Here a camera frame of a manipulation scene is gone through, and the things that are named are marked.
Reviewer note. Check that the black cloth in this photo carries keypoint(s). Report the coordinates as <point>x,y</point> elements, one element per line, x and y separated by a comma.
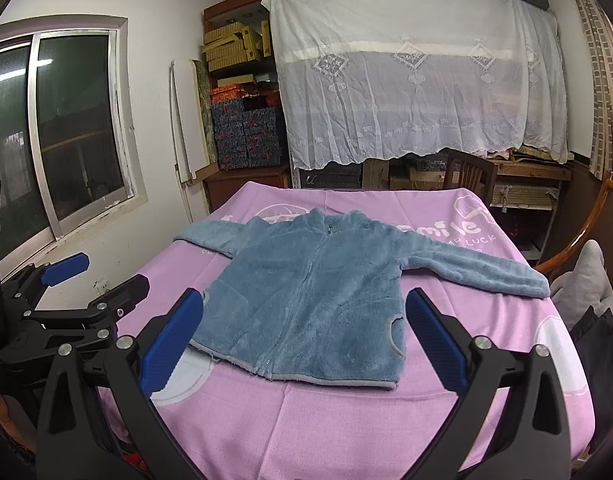
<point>599,350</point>

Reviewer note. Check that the wicker basket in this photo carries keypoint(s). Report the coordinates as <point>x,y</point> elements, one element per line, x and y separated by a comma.
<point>524,195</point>

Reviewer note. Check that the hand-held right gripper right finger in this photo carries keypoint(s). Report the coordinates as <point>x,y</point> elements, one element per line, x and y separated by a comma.
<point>436,345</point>

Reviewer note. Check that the curved wooden armchair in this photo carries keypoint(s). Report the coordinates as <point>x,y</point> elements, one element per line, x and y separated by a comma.
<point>594,220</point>

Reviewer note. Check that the orange patterned box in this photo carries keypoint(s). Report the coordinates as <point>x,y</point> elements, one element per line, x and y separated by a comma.
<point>241,95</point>

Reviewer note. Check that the blue fleece jacket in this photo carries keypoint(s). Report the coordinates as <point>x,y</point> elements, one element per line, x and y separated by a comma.
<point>306,300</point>

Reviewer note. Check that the dark blue patterned box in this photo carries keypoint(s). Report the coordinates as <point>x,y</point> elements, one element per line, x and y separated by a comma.
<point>264,132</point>
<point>229,135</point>

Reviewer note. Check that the yellow woven box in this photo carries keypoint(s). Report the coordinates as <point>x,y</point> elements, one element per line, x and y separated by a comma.
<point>234,60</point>
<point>231,35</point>

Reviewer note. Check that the green patterned flat board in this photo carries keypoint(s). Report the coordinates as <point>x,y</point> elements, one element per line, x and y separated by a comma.
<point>206,110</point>

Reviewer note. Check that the white lace cloth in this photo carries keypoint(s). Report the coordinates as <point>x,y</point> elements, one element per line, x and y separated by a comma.
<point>411,85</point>

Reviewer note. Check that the checked window curtain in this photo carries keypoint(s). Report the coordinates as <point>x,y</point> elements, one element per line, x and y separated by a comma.
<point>601,75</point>

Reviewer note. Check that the tall wooden shelf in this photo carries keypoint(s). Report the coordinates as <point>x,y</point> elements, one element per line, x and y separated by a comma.
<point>224,7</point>

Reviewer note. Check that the low wooden cabinet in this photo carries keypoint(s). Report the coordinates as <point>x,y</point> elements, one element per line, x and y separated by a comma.
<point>246,185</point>

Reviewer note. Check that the sliding glass window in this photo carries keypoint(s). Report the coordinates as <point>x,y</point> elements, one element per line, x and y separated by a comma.
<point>71,125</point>

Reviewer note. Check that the wooden crate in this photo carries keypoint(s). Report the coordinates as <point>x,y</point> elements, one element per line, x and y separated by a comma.
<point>375,174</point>

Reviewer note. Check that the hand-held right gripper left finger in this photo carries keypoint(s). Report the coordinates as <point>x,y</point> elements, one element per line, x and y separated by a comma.
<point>171,340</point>

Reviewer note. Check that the pink printed blanket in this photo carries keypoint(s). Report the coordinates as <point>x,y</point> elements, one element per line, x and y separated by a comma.
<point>336,425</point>

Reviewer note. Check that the grey cloth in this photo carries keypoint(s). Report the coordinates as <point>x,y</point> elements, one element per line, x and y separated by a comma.
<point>586,280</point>

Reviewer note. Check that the dark wooden chair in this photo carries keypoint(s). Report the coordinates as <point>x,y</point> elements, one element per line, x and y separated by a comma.
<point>469,172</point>

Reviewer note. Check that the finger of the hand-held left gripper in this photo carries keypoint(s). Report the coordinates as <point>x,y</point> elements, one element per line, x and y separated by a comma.
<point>129,294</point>
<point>66,266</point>

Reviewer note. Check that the white flat boards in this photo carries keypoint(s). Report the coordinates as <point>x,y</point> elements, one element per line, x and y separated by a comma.
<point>186,120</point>

